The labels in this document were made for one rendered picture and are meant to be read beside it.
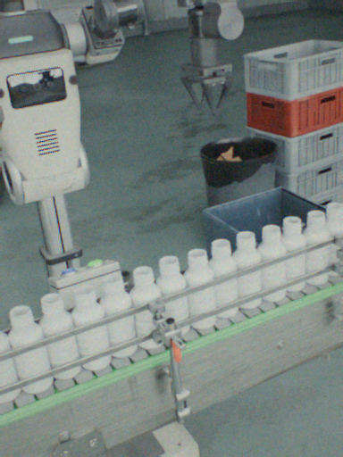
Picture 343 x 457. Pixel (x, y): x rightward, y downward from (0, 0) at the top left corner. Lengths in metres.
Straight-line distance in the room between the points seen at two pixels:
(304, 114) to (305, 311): 2.31
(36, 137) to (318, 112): 2.33
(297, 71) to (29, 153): 2.14
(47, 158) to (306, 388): 1.54
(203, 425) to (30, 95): 1.48
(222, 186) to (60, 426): 2.35
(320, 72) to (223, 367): 2.54
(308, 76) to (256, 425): 1.97
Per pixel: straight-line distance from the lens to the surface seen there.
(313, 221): 1.29
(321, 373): 2.68
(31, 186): 1.59
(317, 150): 3.67
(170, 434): 2.05
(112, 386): 1.15
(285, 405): 2.51
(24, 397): 1.13
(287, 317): 1.29
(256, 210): 1.98
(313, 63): 3.51
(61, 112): 1.56
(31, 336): 1.06
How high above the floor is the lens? 1.71
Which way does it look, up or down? 26 degrees down
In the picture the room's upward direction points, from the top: 6 degrees counter-clockwise
